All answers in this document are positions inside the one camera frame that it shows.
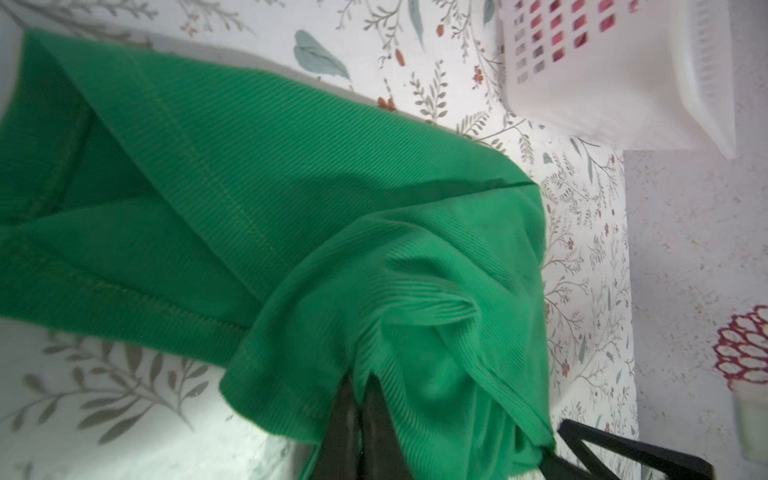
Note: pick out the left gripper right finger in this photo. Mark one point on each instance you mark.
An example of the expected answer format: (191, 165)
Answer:
(382, 457)

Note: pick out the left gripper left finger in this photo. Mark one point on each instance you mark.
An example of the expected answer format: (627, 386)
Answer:
(340, 451)

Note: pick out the green tank top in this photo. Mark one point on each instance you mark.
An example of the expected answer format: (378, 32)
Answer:
(287, 235)

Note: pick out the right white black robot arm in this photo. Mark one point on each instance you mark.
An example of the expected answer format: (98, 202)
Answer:
(673, 464)

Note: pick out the pink tank top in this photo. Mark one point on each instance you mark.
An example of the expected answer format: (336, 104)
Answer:
(545, 31)

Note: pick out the floral table mat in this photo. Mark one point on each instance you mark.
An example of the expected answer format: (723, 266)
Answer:
(80, 408)

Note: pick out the white plastic basket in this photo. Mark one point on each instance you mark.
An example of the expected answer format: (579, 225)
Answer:
(661, 79)

